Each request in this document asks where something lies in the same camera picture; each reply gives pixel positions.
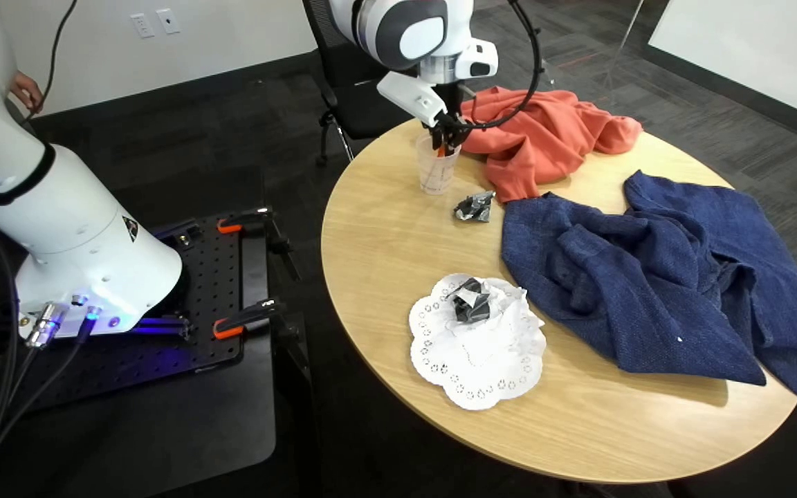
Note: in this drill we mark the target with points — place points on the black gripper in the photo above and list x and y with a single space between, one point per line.
453 103

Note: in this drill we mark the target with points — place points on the black office chair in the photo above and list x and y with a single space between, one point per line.
359 99

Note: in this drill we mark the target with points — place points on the blue cloth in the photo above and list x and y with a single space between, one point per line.
666 287

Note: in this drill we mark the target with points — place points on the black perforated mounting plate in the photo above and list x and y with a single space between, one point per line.
221 287

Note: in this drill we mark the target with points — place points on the grey binder clip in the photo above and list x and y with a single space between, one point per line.
475 208

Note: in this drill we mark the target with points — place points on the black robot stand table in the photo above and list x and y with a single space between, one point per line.
158 424

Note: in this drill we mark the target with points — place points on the white wall outlet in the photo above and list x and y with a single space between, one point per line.
168 20
142 27

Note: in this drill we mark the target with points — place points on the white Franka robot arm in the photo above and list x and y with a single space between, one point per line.
57 222

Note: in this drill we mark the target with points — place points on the white paper doily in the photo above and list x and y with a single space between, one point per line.
484 356

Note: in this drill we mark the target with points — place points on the person hand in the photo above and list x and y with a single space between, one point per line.
24 89

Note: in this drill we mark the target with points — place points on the round wooden table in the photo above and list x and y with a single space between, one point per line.
399 266

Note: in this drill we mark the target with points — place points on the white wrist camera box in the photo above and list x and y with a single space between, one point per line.
410 94

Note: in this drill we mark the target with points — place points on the orange cloth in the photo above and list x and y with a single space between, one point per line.
537 133

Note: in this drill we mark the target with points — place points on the black binder clip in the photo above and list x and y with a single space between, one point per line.
472 301

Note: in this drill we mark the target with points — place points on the clear plastic cup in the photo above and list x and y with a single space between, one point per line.
435 173

